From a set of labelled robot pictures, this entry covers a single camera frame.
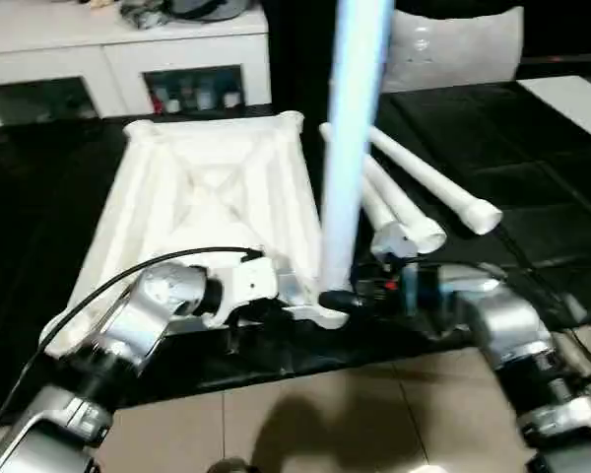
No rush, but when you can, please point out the white plastic table leg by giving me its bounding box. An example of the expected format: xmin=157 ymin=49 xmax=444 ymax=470
xmin=368 ymin=125 xmax=504 ymax=237
xmin=358 ymin=182 xmax=415 ymax=262
xmin=362 ymin=156 xmax=447 ymax=254
xmin=317 ymin=0 xmax=397 ymax=297

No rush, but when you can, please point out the grey cushion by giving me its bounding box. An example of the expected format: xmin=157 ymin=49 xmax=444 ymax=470
xmin=382 ymin=7 xmax=526 ymax=96

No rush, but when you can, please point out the white glass-door cabinet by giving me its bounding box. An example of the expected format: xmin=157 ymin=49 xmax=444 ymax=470
xmin=0 ymin=0 xmax=273 ymax=129

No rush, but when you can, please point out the white plastic table top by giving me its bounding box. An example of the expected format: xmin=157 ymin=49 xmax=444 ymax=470
xmin=42 ymin=110 xmax=354 ymax=358

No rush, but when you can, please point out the dark round appliance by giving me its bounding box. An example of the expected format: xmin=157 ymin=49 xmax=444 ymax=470
xmin=123 ymin=0 xmax=252 ymax=23

